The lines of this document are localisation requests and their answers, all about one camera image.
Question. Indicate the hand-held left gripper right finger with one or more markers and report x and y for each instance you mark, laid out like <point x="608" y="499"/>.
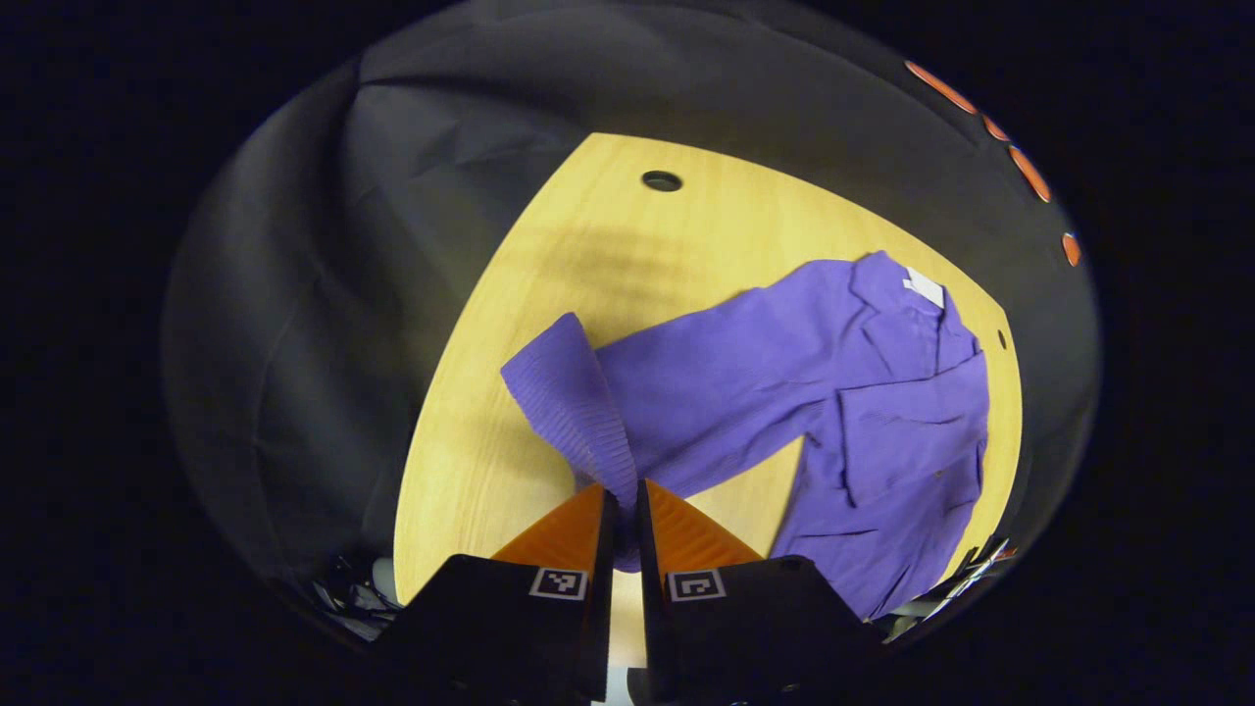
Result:
<point x="647" y="588"/>

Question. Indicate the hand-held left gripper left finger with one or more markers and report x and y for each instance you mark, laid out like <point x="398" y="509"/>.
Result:
<point x="606" y="549"/>

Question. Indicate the purple button shirt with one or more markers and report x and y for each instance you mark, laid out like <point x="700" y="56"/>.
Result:
<point x="735" y="373"/>

